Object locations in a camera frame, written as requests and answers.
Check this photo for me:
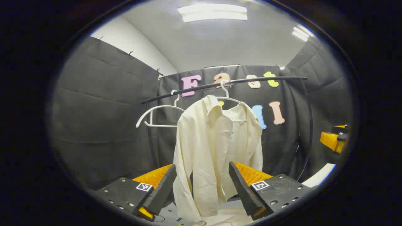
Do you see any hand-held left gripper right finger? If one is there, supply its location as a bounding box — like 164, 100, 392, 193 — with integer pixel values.
228, 161, 314, 221

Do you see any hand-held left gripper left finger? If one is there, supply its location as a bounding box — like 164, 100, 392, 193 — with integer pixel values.
93, 163, 178, 223

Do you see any cream long-sleeved shirt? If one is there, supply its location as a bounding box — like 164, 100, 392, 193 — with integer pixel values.
172, 95, 263, 223

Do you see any white plastic hanger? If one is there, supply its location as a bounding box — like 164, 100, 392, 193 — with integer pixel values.
217, 79, 250, 123
136, 89, 186, 128

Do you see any white flat board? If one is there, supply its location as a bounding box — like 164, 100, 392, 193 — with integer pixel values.
301, 163, 336, 188

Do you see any black backdrop cloth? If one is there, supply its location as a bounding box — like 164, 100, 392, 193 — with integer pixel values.
50, 36, 354, 192

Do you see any small ceiling light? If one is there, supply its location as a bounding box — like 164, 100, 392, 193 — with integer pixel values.
292, 25, 314, 42

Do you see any large rectangular ceiling light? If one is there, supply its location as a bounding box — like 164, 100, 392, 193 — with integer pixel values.
177, 4, 248, 23

